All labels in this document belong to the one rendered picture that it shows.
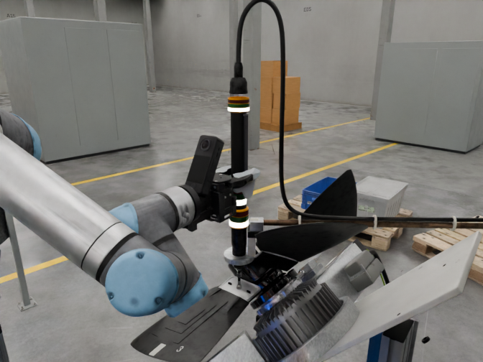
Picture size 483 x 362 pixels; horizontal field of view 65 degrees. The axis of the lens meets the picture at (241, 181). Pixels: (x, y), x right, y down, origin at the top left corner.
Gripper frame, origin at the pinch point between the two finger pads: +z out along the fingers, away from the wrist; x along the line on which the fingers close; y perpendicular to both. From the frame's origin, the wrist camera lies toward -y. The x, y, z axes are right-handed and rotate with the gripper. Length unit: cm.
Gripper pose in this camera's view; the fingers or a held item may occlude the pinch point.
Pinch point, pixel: (247, 167)
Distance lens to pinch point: 83.5
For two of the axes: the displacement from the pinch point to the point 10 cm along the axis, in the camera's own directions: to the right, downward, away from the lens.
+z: 6.0, -2.6, 7.5
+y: 0.1, 9.5, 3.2
